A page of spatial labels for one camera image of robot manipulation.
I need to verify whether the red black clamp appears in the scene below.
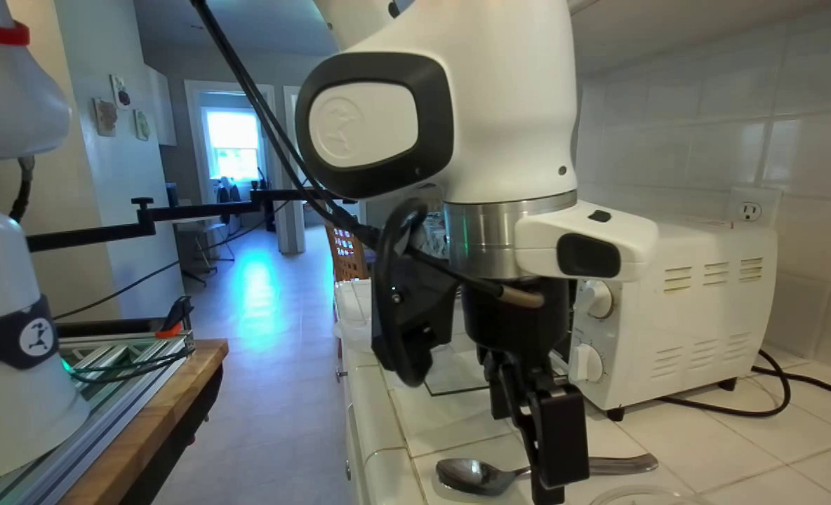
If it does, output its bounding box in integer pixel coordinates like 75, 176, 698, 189
153, 294, 194, 343

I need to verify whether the wooden table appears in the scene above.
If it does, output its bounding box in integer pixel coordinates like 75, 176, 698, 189
59, 338, 233, 505

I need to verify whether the white toaster oven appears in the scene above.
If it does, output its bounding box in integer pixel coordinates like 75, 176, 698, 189
563, 217, 781, 422

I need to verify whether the grey bin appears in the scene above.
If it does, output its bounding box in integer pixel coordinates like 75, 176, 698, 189
273, 200, 308, 259

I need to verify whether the bright window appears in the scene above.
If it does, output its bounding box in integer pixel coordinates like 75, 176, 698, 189
198, 104, 263, 186

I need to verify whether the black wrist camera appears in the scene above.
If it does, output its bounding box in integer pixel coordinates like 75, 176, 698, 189
367, 200, 459, 390

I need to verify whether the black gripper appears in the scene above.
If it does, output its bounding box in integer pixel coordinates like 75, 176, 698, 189
459, 279, 591, 505

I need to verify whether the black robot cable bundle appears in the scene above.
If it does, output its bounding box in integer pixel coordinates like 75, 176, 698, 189
187, 0, 386, 254

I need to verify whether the grey metal mounting plate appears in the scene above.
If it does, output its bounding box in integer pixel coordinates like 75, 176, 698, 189
0, 328, 198, 505

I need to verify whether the black oven power cord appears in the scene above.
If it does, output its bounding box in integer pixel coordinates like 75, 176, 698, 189
655, 348, 831, 422

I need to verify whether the black camera cable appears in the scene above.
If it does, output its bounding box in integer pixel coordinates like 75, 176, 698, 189
54, 256, 186, 327

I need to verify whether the silver metal spoon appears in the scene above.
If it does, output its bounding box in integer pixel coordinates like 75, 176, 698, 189
431, 453, 660, 499

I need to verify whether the white oven knob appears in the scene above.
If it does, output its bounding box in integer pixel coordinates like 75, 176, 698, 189
566, 343, 607, 388
576, 279, 618, 322

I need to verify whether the white wall outlet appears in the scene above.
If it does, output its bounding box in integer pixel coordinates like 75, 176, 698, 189
726, 189, 775, 228

